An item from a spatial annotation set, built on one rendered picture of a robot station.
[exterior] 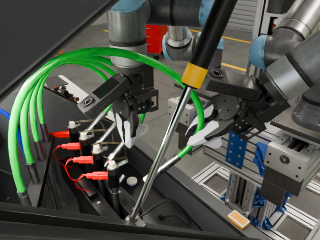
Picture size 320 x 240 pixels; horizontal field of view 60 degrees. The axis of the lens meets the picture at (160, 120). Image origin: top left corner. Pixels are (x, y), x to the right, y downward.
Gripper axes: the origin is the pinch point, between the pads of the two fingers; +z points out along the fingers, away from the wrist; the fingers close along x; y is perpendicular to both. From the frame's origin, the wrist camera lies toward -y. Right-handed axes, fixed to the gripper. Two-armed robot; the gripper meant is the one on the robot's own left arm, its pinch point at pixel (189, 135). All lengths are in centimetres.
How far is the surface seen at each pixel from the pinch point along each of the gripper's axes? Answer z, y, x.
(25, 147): 25.5, -24.4, -0.8
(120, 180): 22.8, -0.7, 0.0
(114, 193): 25.7, -0.2, -2.1
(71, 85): 65, -6, 79
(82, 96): 57, -2, 66
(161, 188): 33.4, 25.1, 13.7
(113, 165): 19.1, -6.0, 0.1
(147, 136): 124, 103, 153
